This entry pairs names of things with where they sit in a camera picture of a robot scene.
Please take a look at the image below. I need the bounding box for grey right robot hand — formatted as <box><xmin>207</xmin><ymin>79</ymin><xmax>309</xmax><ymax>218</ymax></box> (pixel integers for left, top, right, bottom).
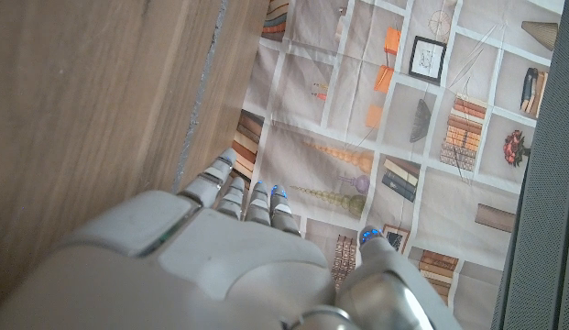
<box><xmin>0</xmin><ymin>147</ymin><xmax>464</xmax><ymax>330</ymax></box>

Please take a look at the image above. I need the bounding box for printed bookshelf backdrop cloth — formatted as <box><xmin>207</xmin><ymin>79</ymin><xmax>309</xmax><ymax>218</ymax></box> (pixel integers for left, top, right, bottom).
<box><xmin>228</xmin><ymin>0</ymin><xmax>567</xmax><ymax>330</ymax></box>

